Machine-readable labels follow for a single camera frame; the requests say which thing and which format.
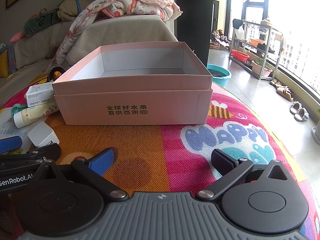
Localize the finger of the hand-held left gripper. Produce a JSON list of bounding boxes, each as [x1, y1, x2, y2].
[[0, 142, 61, 172], [0, 135, 22, 153]]

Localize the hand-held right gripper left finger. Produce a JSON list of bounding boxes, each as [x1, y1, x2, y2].
[[32, 148, 129, 202]]

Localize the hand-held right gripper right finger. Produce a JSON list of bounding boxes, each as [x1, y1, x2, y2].
[[196, 149, 292, 202]]

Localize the white charger cube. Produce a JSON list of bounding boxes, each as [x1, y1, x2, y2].
[[27, 122, 60, 148]]

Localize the teal plastic clip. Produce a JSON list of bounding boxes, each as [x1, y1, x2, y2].
[[10, 103, 28, 117]]

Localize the white carton with label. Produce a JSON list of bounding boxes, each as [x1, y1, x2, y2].
[[25, 81, 56, 106]]

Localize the pink cardboard box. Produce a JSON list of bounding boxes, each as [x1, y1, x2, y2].
[[52, 42, 213, 125]]

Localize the colourful cartoon play mat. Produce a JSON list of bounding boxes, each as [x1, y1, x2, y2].
[[0, 72, 320, 240]]

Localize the blue and yellow box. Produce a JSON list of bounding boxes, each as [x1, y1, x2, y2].
[[0, 43, 17, 74]]

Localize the teal plastic basin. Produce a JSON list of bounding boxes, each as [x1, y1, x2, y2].
[[206, 64, 232, 88]]

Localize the pair of beige shoes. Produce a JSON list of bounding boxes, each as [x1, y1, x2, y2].
[[276, 85, 294, 102]]

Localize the pair of grey slippers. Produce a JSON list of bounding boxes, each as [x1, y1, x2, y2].
[[290, 101, 310, 122]]

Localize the potted green plant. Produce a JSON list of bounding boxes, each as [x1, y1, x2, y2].
[[251, 55, 274, 77]]

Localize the pink plush toy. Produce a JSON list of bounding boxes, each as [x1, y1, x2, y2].
[[10, 31, 25, 43]]

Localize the red plastic basin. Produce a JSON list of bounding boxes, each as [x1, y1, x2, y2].
[[231, 49, 250, 62]]

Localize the pile of dark shoes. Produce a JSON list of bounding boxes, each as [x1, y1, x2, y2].
[[210, 29, 230, 49]]

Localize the green plush pillow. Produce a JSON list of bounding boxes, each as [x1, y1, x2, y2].
[[23, 9, 62, 37]]

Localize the beige sofa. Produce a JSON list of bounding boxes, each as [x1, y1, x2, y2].
[[0, 0, 179, 100]]

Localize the metal storage rack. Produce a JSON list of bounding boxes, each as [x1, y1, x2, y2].
[[229, 21, 283, 80]]

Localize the beige pillow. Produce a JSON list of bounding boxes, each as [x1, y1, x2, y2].
[[57, 0, 100, 22]]

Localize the pink printed blanket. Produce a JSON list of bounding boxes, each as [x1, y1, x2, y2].
[[49, 0, 183, 68]]

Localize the black window frame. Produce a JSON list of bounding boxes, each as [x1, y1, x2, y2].
[[226, 0, 320, 93]]

